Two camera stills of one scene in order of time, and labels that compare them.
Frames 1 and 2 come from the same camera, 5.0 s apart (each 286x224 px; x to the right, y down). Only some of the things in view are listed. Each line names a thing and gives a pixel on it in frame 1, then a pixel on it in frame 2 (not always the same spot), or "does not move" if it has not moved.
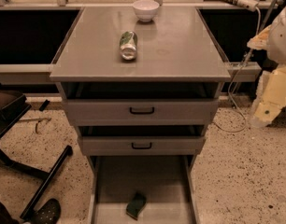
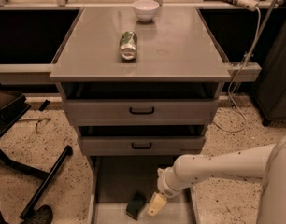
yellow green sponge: [135, 206] does not move
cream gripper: [282, 39] → [164, 184]
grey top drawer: [104, 112] does not move
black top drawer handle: [142, 112] does not move
